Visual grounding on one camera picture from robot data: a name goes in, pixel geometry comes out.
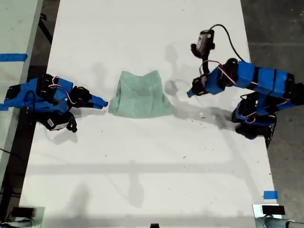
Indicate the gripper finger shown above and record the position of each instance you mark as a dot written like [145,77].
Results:
[98,100]
[192,93]
[97,107]

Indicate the pale green T-shirt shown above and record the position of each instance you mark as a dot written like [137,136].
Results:
[142,102]

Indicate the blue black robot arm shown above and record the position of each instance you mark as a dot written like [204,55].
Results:
[22,99]
[266,78]

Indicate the black table stand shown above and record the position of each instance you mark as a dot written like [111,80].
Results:
[46,31]

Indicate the short blue tape strip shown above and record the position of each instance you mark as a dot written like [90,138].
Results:
[2,107]

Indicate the long blue tape strip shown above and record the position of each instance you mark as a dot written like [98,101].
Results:
[13,57]

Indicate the pale grey side table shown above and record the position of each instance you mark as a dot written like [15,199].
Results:
[14,28]

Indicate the grey metal plate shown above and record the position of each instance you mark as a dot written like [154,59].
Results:
[39,218]
[257,211]

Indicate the small black box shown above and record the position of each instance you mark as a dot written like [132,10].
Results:
[273,210]
[22,211]

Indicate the blue tape square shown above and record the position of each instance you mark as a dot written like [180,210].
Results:
[270,194]

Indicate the grey metal tube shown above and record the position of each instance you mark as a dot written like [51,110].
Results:
[273,223]
[21,223]

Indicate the camera black stalk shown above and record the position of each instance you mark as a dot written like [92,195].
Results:
[204,59]
[72,123]

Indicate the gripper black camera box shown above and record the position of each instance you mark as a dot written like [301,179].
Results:
[55,123]
[205,39]

